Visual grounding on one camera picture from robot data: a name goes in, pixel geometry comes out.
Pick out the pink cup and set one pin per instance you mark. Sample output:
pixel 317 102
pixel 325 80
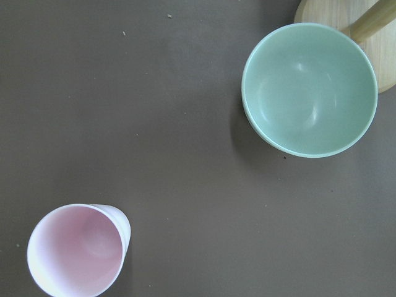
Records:
pixel 78 249

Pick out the green bowl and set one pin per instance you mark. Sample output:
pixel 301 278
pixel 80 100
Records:
pixel 309 90

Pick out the wooden mug tree stand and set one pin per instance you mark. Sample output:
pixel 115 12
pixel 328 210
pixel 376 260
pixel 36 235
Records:
pixel 370 24

